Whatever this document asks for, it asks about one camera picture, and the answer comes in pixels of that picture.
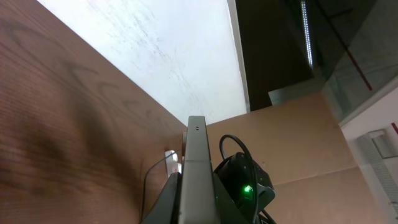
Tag white power strip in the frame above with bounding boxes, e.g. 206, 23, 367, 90
165, 150, 182, 177

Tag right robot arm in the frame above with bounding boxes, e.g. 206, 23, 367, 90
213, 152, 275, 223

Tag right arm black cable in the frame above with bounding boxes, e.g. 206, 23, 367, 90
219, 134, 277, 224

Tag Galaxy smartphone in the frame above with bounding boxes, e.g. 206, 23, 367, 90
178, 116, 220, 224

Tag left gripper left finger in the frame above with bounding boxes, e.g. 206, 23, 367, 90
139, 172, 182, 224

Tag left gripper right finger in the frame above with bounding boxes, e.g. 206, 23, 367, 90
213, 173, 259, 224

